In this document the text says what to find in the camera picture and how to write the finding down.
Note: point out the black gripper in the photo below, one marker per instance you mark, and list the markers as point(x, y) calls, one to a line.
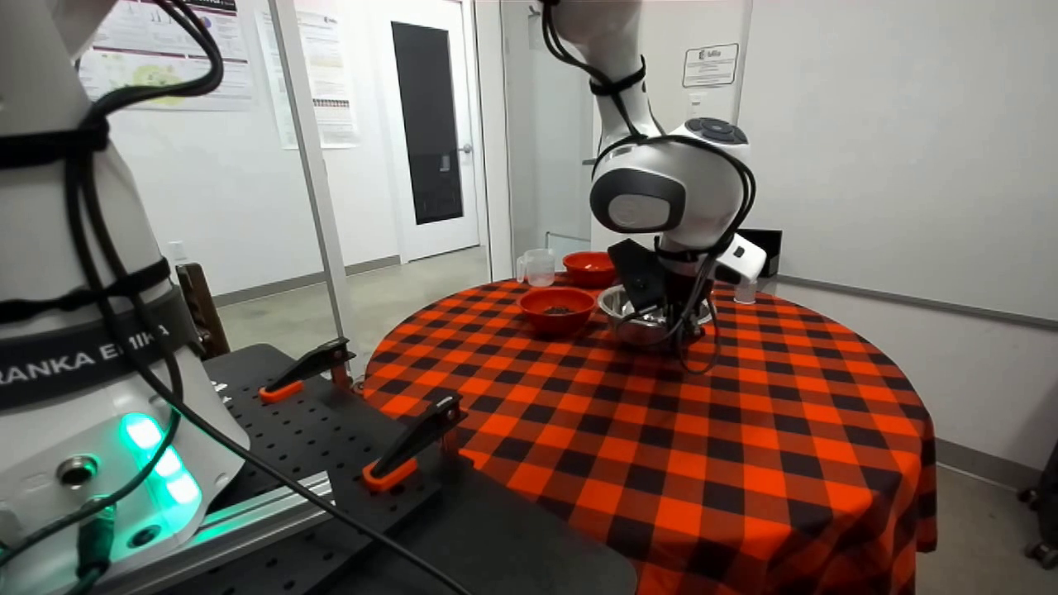
point(646, 280)

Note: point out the silver metal bowl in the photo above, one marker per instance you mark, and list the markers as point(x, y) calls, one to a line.
point(648, 326)

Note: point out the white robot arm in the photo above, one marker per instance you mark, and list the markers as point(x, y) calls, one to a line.
point(668, 196)

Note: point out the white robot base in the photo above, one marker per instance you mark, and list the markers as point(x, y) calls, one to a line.
point(113, 441)

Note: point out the empty red bowl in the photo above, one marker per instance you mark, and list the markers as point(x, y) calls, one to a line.
point(591, 269)

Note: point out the clear plastic measuring cup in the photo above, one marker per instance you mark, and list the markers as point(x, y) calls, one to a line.
point(538, 267)

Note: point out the red black checkered tablecloth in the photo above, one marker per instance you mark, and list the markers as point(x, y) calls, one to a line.
point(782, 458)

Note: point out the black orange clamp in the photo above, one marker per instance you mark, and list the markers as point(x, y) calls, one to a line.
point(325, 358)
point(398, 464)

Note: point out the dark glass door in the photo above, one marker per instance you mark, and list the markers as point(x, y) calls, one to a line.
point(426, 119)

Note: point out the black perforated breadboard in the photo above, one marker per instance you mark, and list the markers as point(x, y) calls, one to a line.
point(458, 520)

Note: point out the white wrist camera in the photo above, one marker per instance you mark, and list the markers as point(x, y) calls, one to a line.
point(746, 260)

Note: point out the black wall box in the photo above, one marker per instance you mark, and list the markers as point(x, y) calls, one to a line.
point(770, 244)

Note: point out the wall sign paper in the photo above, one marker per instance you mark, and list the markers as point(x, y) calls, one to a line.
point(713, 69)

